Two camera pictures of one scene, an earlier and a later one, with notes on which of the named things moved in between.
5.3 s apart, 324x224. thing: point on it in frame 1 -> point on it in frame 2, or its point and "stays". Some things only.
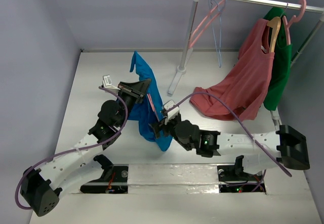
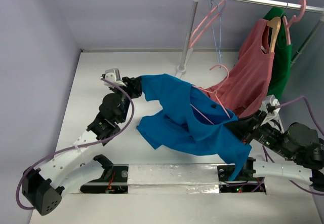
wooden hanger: (275, 24) stays
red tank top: (247, 89) stays
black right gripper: (162, 126) -> (243, 126)
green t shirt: (282, 64) stays
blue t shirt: (150, 110) -> (190, 120)
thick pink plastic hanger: (294, 20) stays
